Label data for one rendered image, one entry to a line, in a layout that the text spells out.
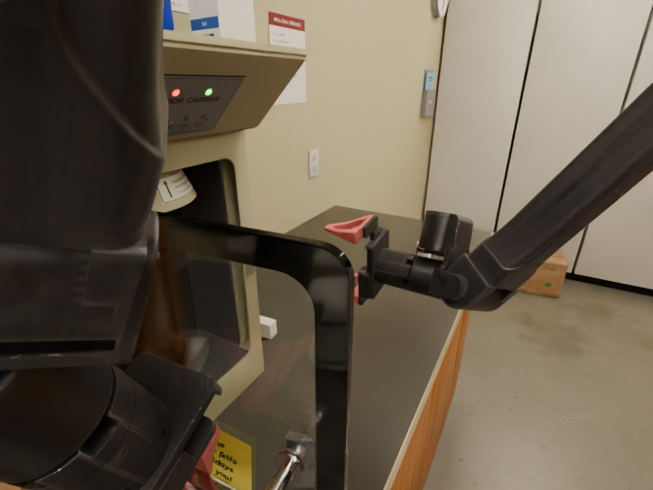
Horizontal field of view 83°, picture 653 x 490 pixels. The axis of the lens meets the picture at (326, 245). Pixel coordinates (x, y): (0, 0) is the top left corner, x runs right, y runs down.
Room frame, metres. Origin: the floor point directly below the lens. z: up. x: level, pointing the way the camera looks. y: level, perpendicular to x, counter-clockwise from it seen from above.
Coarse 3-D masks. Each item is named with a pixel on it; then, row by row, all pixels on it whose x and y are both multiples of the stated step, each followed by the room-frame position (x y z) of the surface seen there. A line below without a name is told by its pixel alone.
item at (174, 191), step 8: (168, 176) 0.49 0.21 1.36; (176, 176) 0.50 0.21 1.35; (184, 176) 0.52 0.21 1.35; (160, 184) 0.47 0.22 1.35; (168, 184) 0.48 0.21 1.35; (176, 184) 0.49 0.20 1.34; (184, 184) 0.51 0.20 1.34; (160, 192) 0.46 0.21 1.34; (168, 192) 0.47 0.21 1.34; (176, 192) 0.48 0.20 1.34; (184, 192) 0.50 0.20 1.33; (192, 192) 0.52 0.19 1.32; (160, 200) 0.46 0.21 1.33; (168, 200) 0.47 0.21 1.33; (176, 200) 0.48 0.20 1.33; (184, 200) 0.49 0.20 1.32; (152, 208) 0.45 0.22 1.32; (160, 208) 0.45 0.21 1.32; (168, 208) 0.46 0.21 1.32; (176, 208) 0.47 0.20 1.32
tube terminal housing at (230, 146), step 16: (176, 16) 0.49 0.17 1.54; (176, 144) 0.47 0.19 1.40; (192, 144) 0.49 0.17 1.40; (208, 144) 0.51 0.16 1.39; (224, 144) 0.54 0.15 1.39; (240, 144) 0.57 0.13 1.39; (176, 160) 0.47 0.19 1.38; (192, 160) 0.49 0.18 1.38; (208, 160) 0.51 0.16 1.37; (224, 160) 0.56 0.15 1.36; (240, 160) 0.57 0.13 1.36; (224, 176) 0.57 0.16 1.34; (240, 176) 0.56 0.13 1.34; (224, 192) 0.57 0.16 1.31; (240, 192) 0.56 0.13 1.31; (240, 208) 0.56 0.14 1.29; (240, 224) 0.56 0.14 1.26
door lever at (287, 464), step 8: (280, 456) 0.19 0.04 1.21; (288, 456) 0.19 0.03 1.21; (280, 464) 0.19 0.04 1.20; (288, 464) 0.19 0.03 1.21; (296, 464) 0.19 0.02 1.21; (192, 472) 0.18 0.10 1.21; (200, 472) 0.18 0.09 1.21; (280, 472) 0.18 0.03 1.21; (288, 472) 0.18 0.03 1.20; (296, 472) 0.19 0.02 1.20; (192, 480) 0.17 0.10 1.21; (200, 480) 0.17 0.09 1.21; (208, 480) 0.17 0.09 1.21; (216, 480) 0.17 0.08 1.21; (272, 480) 0.18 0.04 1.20; (280, 480) 0.18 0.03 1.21; (288, 480) 0.18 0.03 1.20; (184, 488) 0.17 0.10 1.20; (192, 488) 0.17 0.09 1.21; (200, 488) 0.17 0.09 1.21; (208, 488) 0.17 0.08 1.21; (216, 488) 0.17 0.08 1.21; (224, 488) 0.17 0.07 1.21; (232, 488) 0.17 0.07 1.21; (272, 488) 0.17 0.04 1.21; (280, 488) 0.17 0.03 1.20
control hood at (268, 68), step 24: (168, 48) 0.34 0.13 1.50; (192, 48) 0.36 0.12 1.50; (216, 48) 0.39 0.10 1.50; (240, 48) 0.42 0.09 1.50; (264, 48) 0.45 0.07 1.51; (288, 48) 0.49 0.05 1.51; (168, 72) 0.36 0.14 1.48; (192, 72) 0.38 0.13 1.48; (216, 72) 0.41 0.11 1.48; (240, 72) 0.44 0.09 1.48; (264, 72) 0.47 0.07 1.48; (288, 72) 0.51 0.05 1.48; (240, 96) 0.47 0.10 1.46; (264, 96) 0.52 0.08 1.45; (240, 120) 0.51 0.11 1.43
